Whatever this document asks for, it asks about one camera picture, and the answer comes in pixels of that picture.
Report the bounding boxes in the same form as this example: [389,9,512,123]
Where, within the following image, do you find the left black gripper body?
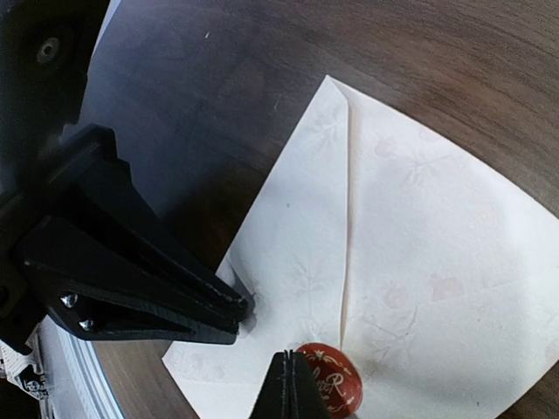
[1,1,109,354]

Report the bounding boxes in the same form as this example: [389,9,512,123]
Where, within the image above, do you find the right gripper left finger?
[249,351,289,419]

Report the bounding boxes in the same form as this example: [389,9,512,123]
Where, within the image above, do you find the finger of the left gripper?
[15,217,239,345]
[41,125,250,321]

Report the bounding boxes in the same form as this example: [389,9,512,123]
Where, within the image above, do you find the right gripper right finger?
[287,351,328,419]

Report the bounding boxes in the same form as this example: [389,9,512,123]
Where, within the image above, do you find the beige paper envelope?
[162,77,558,418]

